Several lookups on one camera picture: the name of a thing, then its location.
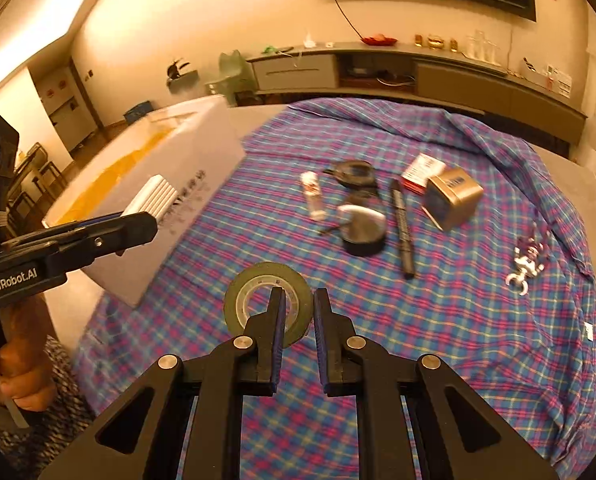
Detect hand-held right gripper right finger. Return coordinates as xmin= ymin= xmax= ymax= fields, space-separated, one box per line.
xmin=313 ymin=287 xmax=559 ymax=480

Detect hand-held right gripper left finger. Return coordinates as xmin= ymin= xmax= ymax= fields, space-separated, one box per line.
xmin=38 ymin=287 xmax=287 ymax=480

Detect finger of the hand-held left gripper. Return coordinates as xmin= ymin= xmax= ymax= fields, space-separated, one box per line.
xmin=0 ymin=212 xmax=126 ymax=251
xmin=53 ymin=211 xmax=158 ymax=273

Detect white ribbed block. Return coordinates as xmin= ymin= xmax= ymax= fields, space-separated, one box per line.
xmin=123 ymin=174 xmax=180 ymax=218

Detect dark green tape roll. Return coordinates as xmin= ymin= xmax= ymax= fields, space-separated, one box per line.
xmin=224 ymin=261 xmax=313 ymax=350

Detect white cardboard box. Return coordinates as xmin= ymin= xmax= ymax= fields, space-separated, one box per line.
xmin=42 ymin=95 xmax=246 ymax=308

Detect red and white small box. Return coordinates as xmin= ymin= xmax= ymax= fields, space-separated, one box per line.
xmin=401 ymin=155 xmax=446 ymax=195

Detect purple and silver toy figure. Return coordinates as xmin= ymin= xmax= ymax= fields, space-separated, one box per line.
xmin=505 ymin=232 xmax=554 ymax=297

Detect person's left forearm grey sleeve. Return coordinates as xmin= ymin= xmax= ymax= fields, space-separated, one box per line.
xmin=0 ymin=335 xmax=96 ymax=480

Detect person's left hand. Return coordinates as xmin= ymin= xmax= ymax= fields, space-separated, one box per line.
xmin=0 ymin=300 xmax=56 ymax=411

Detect wooden chairs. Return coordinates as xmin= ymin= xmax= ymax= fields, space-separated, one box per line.
xmin=8 ymin=142 xmax=74 ymax=231

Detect black and silver round case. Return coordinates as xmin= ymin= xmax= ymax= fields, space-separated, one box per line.
xmin=319 ymin=204 xmax=388 ymax=257

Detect blue crate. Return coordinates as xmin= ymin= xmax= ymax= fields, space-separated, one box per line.
xmin=124 ymin=101 xmax=153 ymax=125

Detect black marker pen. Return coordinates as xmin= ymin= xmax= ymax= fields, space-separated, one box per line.
xmin=389 ymin=178 xmax=416 ymax=279

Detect small white bottle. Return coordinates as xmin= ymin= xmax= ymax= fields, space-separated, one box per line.
xmin=300 ymin=171 xmax=327 ymax=221

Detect blue pink plaid cloth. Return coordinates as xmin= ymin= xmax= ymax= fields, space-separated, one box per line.
xmin=73 ymin=99 xmax=596 ymax=480

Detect grey bin with black item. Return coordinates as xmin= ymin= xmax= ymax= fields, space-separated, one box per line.
xmin=167 ymin=60 xmax=199 ymax=92

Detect gold square tin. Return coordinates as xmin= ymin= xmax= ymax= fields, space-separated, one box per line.
xmin=423 ymin=168 xmax=485 ymax=232

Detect pale green chair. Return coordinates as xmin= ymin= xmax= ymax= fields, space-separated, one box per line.
xmin=205 ymin=50 xmax=259 ymax=107

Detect clear drinking glasses set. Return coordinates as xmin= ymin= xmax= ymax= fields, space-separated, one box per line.
xmin=465 ymin=30 xmax=504 ymax=65

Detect white printed boxes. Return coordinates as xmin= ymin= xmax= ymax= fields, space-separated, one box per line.
xmin=520 ymin=57 xmax=574 ymax=98

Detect long grey wall cabinet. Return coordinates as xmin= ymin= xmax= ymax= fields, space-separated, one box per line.
xmin=245 ymin=42 xmax=589 ymax=146

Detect black hanging cable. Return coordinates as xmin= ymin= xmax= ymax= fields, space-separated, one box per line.
xmin=330 ymin=0 xmax=366 ymax=41

